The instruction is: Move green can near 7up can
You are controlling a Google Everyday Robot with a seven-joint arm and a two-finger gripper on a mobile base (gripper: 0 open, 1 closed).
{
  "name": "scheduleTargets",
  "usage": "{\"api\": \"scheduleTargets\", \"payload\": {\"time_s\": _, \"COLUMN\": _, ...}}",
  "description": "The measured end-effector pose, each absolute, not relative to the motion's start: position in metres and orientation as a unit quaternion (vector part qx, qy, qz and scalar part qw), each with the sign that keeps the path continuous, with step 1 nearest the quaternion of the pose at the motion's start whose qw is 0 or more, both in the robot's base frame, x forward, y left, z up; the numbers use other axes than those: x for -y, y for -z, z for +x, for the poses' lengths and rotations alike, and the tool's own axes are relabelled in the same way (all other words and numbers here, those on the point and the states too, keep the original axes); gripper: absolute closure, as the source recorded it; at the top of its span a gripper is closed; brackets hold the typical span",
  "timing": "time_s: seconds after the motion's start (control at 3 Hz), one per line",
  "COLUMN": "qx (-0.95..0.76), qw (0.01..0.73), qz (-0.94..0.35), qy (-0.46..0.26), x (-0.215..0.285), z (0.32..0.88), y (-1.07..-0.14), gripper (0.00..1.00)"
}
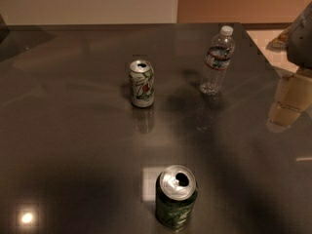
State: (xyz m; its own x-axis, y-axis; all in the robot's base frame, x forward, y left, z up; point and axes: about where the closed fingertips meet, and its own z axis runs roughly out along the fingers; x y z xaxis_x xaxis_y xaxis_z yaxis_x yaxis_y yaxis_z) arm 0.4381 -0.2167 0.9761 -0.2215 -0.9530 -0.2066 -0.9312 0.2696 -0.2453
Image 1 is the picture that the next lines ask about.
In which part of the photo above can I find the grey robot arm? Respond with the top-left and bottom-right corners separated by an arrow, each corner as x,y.
287,2 -> 312,69

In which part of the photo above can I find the dark green soda can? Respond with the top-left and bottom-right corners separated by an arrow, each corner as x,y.
155,165 -> 198,229

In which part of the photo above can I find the white 7up can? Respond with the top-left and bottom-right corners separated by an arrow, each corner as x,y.
129,59 -> 154,108

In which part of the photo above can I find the clear plastic water bottle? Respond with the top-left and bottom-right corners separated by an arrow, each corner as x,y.
200,25 -> 235,95

